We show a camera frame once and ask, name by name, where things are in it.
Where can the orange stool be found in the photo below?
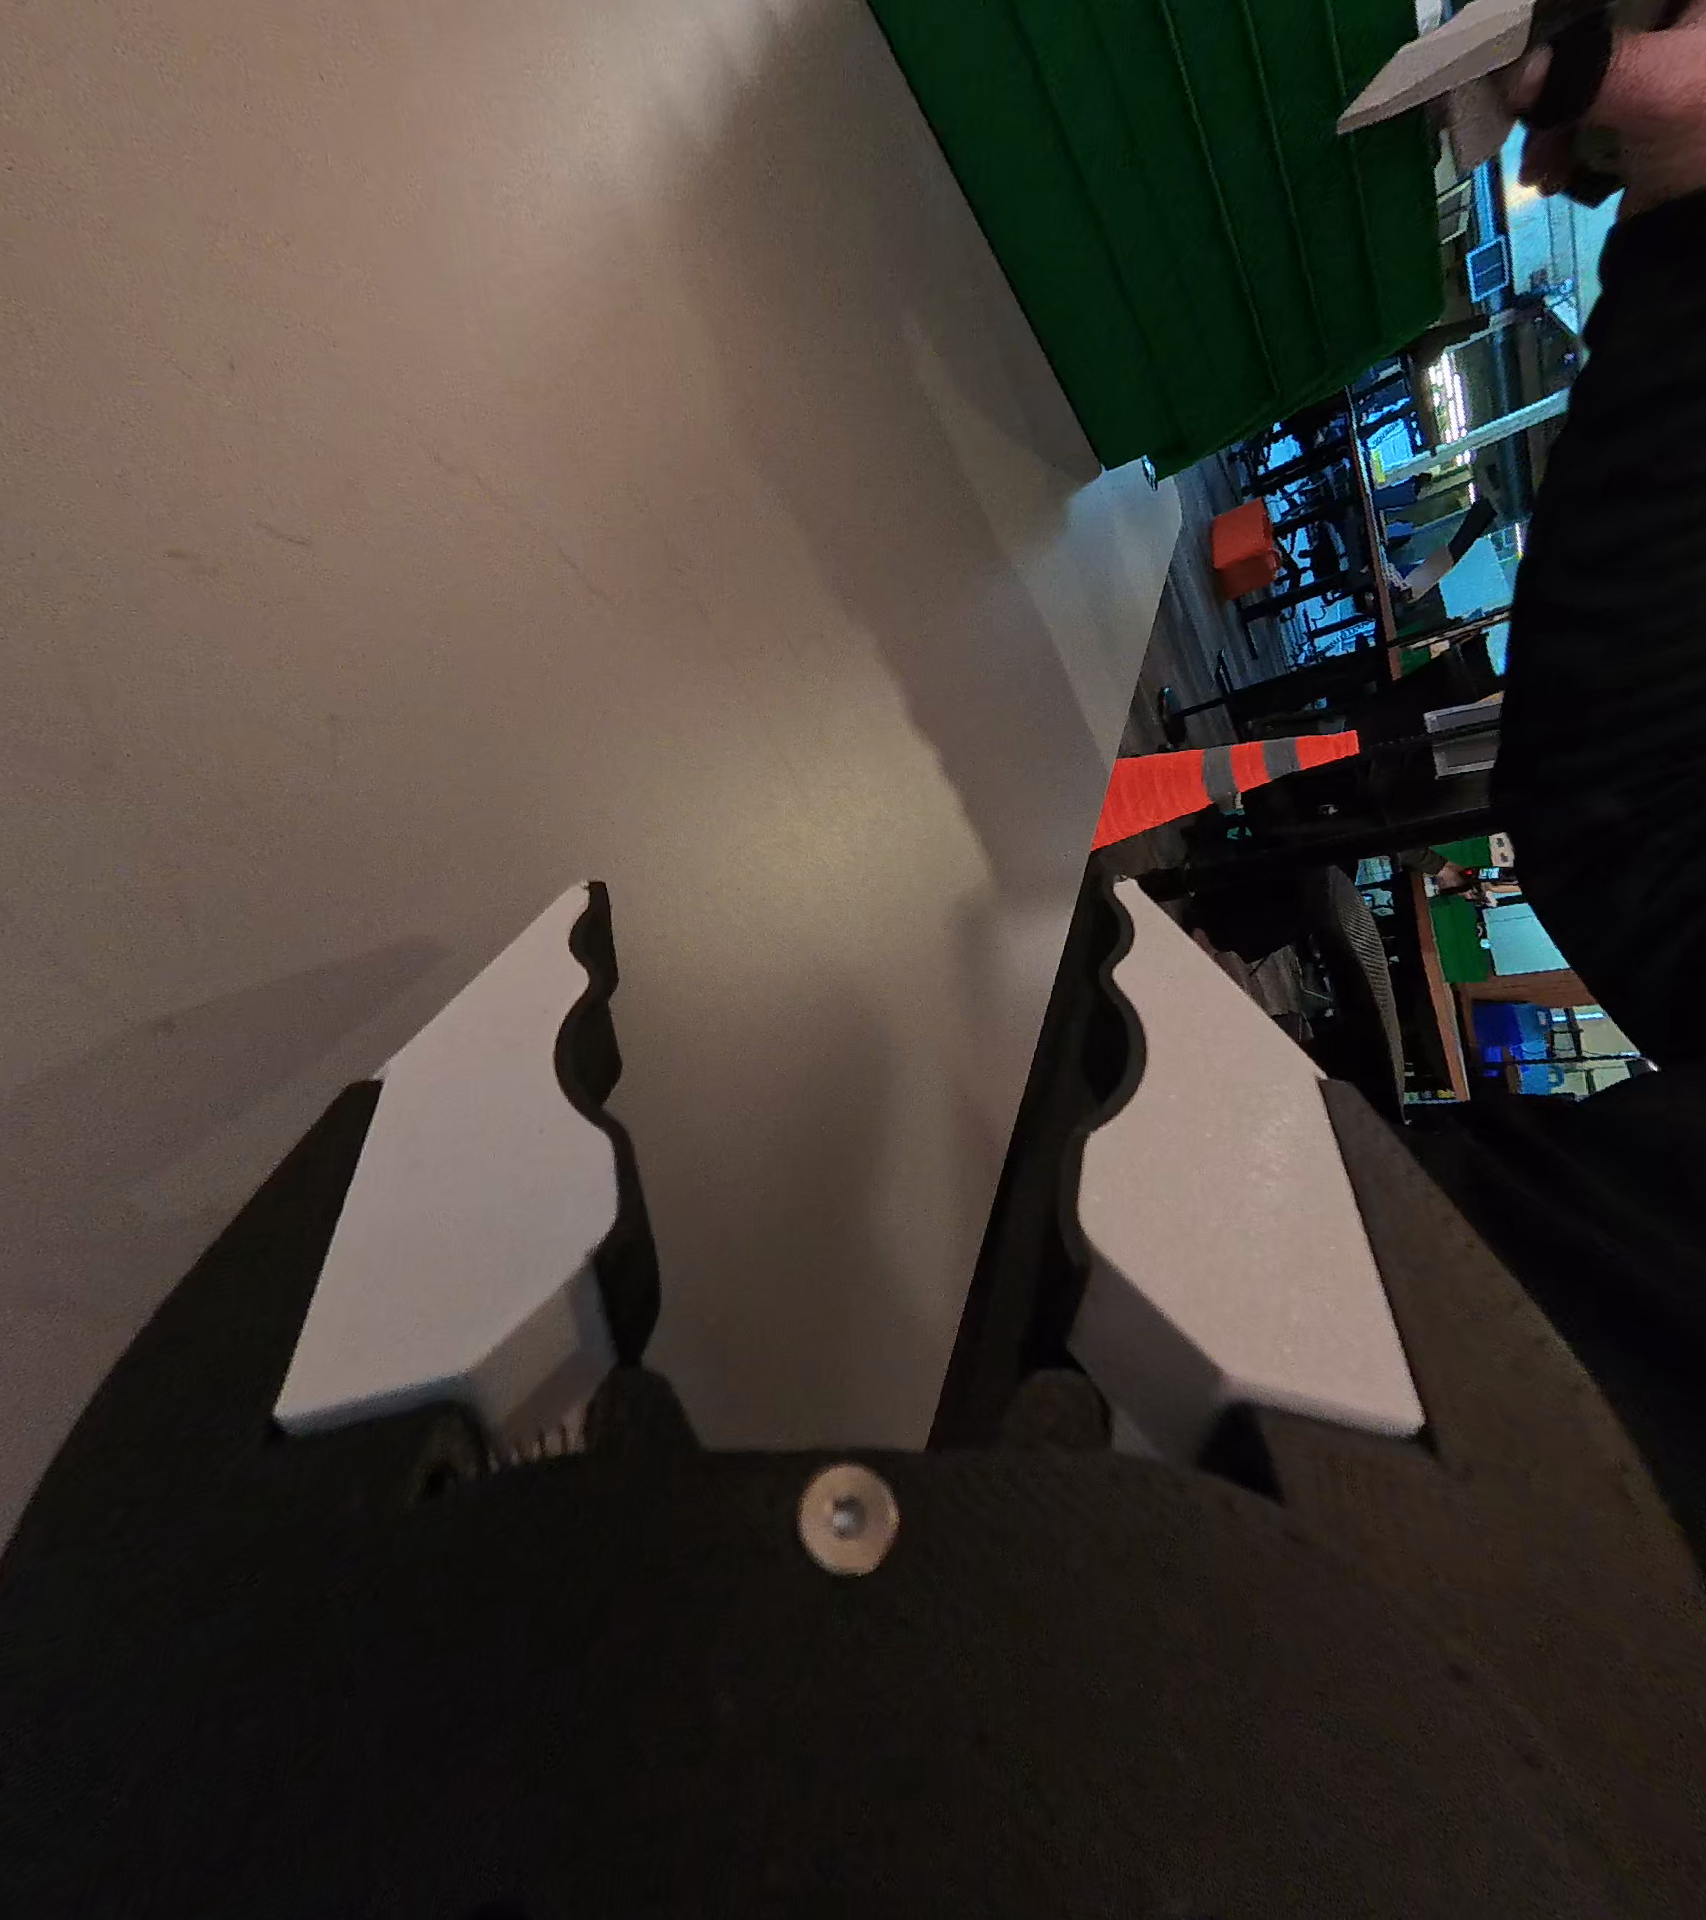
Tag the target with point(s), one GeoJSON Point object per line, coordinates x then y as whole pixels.
{"type": "Point", "coordinates": [1243, 549]}

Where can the person's right forearm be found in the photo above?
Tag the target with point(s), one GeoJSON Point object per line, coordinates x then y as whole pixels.
{"type": "Point", "coordinates": [1663, 600]}

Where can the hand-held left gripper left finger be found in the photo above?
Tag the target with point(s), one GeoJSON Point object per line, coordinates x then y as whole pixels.
{"type": "Point", "coordinates": [462, 1230]}

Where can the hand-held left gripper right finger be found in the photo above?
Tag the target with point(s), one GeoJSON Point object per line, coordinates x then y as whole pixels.
{"type": "Point", "coordinates": [1243, 1230]}

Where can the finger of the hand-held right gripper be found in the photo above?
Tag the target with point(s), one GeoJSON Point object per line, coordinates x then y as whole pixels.
{"type": "Point", "coordinates": [1439, 60]}

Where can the orange traffic cone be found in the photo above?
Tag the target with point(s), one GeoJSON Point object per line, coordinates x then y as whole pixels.
{"type": "Point", "coordinates": [1152, 794]}

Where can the stack of nested green bins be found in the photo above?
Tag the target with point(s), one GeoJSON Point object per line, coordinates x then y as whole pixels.
{"type": "Point", "coordinates": [1169, 224]}

